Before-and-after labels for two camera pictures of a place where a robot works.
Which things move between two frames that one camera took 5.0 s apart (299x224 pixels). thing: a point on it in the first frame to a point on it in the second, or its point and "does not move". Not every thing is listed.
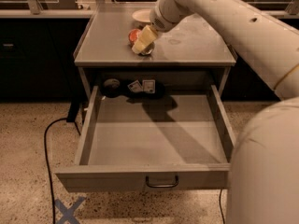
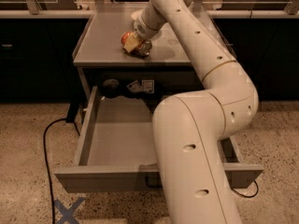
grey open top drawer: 151,142 does not move
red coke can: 134,36 to 130,42
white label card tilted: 135,87 does not move
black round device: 111,88 does not move
